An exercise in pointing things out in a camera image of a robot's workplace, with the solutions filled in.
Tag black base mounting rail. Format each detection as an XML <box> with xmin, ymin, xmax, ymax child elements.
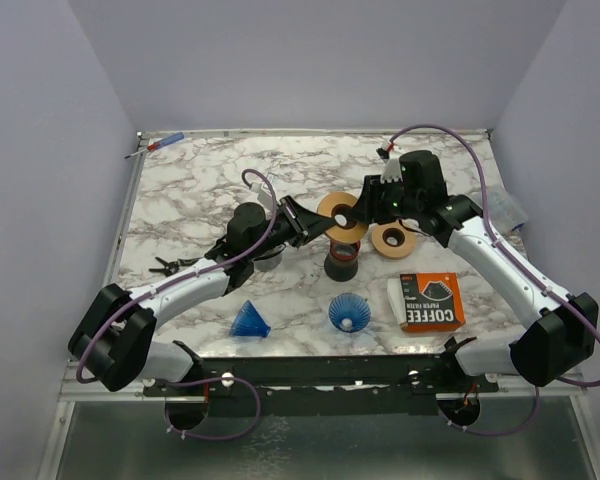
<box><xmin>143</xmin><ymin>353</ymin><xmax>498</xmax><ymax>417</ymax></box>

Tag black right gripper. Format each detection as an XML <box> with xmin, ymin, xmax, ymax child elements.
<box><xmin>347</xmin><ymin>173</ymin><xmax>421</xmax><ymax>226</ymax></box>

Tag blue ribbed dripper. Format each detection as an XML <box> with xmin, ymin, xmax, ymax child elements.
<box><xmin>328</xmin><ymin>293</ymin><xmax>371</xmax><ymax>333</ymax></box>

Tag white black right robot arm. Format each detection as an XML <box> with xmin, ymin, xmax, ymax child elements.
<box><xmin>349</xmin><ymin>150</ymin><xmax>599</xmax><ymax>391</ymax></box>

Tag red blue screwdriver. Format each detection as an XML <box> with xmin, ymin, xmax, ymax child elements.
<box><xmin>125</xmin><ymin>132</ymin><xmax>184</xmax><ymax>159</ymax></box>

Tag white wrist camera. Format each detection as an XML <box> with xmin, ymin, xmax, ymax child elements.
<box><xmin>376</xmin><ymin>142</ymin><xmax>402</xmax><ymax>184</ymax></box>
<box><xmin>250</xmin><ymin>180</ymin><xmax>274</xmax><ymax>210</ymax></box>

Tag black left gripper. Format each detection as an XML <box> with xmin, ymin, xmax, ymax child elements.
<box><xmin>248</xmin><ymin>196</ymin><xmax>337</xmax><ymax>261</ymax></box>

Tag blue cone dripper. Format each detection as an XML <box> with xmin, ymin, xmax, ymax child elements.
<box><xmin>229</xmin><ymin>301</ymin><xmax>271</xmax><ymax>338</ymax></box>

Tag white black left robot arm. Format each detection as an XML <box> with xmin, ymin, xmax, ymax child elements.
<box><xmin>68</xmin><ymin>196</ymin><xmax>336</xmax><ymax>395</ymax></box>

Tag orange coffee filter box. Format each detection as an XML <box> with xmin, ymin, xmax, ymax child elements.
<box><xmin>386</xmin><ymin>272</ymin><xmax>466</xmax><ymax>335</ymax></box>

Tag clear grey glass carafe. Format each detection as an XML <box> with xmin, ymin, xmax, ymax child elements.
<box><xmin>253</xmin><ymin>245</ymin><xmax>286</xmax><ymax>272</ymax></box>

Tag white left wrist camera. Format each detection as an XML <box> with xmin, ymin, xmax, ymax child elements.
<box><xmin>250</xmin><ymin>180</ymin><xmax>274</xmax><ymax>210</ymax></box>

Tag wooden ring coaster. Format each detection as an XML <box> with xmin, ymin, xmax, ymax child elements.
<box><xmin>371</xmin><ymin>222</ymin><xmax>417</xmax><ymax>260</ymax></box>
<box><xmin>317</xmin><ymin>192</ymin><xmax>368</xmax><ymax>244</ymax></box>

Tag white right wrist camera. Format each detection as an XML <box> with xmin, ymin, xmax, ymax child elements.
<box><xmin>376</xmin><ymin>142</ymin><xmax>402</xmax><ymax>184</ymax></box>

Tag black scissors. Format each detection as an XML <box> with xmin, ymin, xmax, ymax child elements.
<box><xmin>148</xmin><ymin>256</ymin><xmax>199</xmax><ymax>277</ymax></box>

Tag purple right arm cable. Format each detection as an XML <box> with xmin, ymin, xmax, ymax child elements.
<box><xmin>389</xmin><ymin>123</ymin><xmax>600</xmax><ymax>387</ymax></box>

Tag red and black carafe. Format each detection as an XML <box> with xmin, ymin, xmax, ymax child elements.
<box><xmin>323</xmin><ymin>241</ymin><xmax>360</xmax><ymax>282</ymax></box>

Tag clear plastic parts box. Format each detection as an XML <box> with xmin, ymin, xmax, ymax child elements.
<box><xmin>488</xmin><ymin>192</ymin><xmax>529</xmax><ymax>234</ymax></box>

